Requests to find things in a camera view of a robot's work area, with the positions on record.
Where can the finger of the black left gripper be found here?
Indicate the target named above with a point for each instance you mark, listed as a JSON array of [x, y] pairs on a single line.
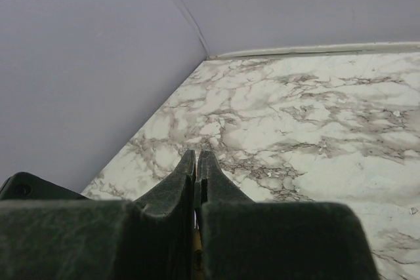
[[25, 186]]

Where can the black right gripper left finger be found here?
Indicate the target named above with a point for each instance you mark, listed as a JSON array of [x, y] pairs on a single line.
[[150, 238]]

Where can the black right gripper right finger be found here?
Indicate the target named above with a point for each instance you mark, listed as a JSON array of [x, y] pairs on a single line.
[[243, 239]]

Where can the small brass padlock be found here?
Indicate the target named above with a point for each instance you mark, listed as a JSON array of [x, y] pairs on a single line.
[[198, 273]]

